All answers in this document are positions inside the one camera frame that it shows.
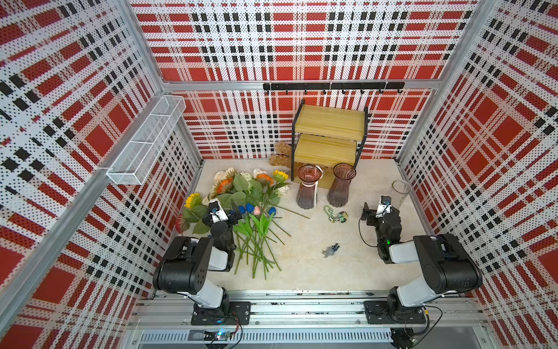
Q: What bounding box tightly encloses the orange gerbera flower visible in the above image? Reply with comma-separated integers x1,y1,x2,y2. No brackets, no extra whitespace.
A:
209,177,246,207

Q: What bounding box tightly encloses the cream rose flower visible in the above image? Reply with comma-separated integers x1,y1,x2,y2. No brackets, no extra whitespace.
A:
214,167,236,183

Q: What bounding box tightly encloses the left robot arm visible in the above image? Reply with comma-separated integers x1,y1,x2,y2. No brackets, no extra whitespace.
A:
153,208,242,319

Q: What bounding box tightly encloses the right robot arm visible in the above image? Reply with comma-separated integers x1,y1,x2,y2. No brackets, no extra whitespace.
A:
360,202,482,321

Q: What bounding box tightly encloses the clear glass vase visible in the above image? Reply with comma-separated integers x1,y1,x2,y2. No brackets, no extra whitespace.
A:
389,180,411,209

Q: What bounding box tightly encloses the white rose in pile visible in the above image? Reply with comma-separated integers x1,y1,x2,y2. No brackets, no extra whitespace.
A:
240,172,254,181

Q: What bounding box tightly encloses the brown ribbed glass vase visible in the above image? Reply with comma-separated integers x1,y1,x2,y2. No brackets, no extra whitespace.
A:
327,163,357,207

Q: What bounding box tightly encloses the orange flower in pile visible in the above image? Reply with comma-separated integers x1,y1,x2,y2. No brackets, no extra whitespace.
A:
255,173,274,186

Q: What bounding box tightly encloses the yellow flower back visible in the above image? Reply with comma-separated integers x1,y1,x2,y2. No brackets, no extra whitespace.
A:
273,170,289,183

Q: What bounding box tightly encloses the pink ribbed glass vase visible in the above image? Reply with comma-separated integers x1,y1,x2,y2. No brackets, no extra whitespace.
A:
296,164,324,209

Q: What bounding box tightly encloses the brown teddy bear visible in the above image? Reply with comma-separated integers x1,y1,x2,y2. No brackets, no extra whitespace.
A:
268,141,292,168

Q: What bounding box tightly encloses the bamboo two-tier shelf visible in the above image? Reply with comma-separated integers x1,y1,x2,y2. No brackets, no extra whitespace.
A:
291,101,370,188

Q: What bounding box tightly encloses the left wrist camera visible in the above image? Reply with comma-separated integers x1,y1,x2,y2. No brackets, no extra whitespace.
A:
209,199,229,223

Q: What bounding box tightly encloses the green keychain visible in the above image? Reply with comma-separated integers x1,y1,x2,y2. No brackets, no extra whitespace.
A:
323,205,348,223

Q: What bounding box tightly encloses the white wire wall basket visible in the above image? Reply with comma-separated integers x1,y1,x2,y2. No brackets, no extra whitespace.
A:
107,95,185,186

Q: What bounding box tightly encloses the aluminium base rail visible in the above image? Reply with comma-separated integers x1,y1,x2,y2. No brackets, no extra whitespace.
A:
124,290,497,348

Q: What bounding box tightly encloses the black hook rail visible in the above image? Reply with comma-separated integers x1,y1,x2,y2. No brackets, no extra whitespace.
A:
262,81,405,92

